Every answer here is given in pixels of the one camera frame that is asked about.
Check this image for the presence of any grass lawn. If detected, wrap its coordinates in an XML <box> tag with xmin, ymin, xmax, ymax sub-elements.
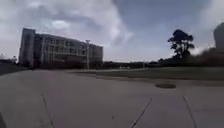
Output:
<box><xmin>71</xmin><ymin>66</ymin><xmax>224</xmax><ymax>81</ymax></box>

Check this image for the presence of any dark tree with spreading crown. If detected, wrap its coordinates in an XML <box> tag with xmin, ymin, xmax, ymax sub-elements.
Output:
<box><xmin>167</xmin><ymin>28</ymin><xmax>196</xmax><ymax>60</ymax></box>

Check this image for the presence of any pole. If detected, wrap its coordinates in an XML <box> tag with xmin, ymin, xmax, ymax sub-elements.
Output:
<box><xmin>85</xmin><ymin>39</ymin><xmax>91</xmax><ymax>70</ymax></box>

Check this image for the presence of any wide multi-storey building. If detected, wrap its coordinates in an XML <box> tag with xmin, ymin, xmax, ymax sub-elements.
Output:
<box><xmin>18</xmin><ymin>27</ymin><xmax>104</xmax><ymax>70</ymax></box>

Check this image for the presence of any manhole cover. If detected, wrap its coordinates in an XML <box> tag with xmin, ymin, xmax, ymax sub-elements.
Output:
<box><xmin>154</xmin><ymin>82</ymin><xmax>177</xmax><ymax>90</ymax></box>

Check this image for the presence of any grey concrete slab pavement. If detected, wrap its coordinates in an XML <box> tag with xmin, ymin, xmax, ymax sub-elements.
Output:
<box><xmin>0</xmin><ymin>68</ymin><xmax>224</xmax><ymax>128</ymax></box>

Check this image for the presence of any row of distant bushes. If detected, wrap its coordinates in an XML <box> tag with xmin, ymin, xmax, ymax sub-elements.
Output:
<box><xmin>102</xmin><ymin>47</ymin><xmax>224</xmax><ymax>70</ymax></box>

